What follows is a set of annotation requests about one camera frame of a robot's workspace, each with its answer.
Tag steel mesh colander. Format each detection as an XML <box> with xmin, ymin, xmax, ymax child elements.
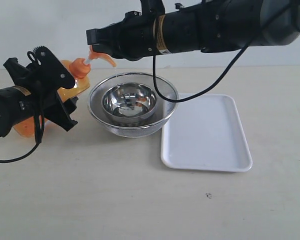
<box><xmin>87</xmin><ymin>72</ymin><xmax>179</xmax><ymax>138</ymax></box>

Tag second grey black robot arm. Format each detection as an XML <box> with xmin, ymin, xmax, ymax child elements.
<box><xmin>86</xmin><ymin>0</ymin><xmax>300</xmax><ymax>61</ymax></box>

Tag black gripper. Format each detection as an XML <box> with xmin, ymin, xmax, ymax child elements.
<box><xmin>2</xmin><ymin>46</ymin><xmax>78</xmax><ymax>132</ymax></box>

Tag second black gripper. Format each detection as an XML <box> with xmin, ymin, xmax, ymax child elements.
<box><xmin>86</xmin><ymin>0</ymin><xmax>158</xmax><ymax>61</ymax></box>

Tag black cable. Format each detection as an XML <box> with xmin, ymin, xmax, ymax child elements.
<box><xmin>0</xmin><ymin>79</ymin><xmax>46</xmax><ymax>164</ymax></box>
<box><xmin>151</xmin><ymin>0</ymin><xmax>297</xmax><ymax>103</ymax></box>

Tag orange pump soap bottle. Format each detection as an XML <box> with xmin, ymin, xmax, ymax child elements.
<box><xmin>13</xmin><ymin>46</ymin><xmax>117</xmax><ymax>138</ymax></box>

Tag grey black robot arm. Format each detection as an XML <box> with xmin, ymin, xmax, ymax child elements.
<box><xmin>0</xmin><ymin>46</ymin><xmax>78</xmax><ymax>138</ymax></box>

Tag small stainless steel bowl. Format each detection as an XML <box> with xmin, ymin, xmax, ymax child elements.
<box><xmin>101</xmin><ymin>82</ymin><xmax>158</xmax><ymax>124</ymax></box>

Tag white rectangular foam tray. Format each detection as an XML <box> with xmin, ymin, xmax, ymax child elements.
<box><xmin>160</xmin><ymin>94</ymin><xmax>253</xmax><ymax>173</ymax></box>

